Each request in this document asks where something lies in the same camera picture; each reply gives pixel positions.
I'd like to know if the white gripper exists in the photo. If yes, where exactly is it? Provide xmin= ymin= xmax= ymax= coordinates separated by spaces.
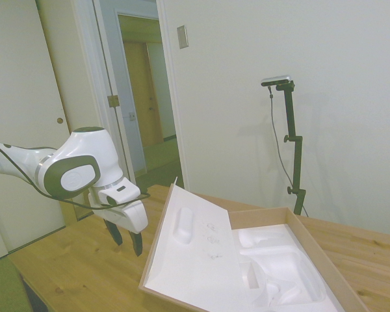
xmin=87 ymin=192 xmax=149 ymax=258

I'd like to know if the cardboard box with white insert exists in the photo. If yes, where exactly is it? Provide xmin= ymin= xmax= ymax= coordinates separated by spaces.
xmin=138 ymin=177 xmax=369 ymax=312

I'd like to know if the white open door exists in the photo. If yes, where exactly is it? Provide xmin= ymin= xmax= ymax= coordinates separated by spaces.
xmin=91 ymin=0 xmax=148 ymax=179

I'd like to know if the white closet door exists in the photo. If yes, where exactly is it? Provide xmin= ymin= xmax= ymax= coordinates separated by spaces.
xmin=0 ymin=0 xmax=73 ymax=265

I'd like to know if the black camera stand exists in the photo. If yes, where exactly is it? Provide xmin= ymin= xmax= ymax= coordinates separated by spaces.
xmin=274 ymin=81 xmax=307 ymax=216

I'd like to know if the white wall switch plate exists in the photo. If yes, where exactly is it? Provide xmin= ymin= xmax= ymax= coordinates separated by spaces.
xmin=176 ymin=24 xmax=189 ymax=50

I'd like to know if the silver stereo camera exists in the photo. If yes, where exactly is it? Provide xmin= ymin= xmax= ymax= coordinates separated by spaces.
xmin=261 ymin=74 xmax=294 ymax=88

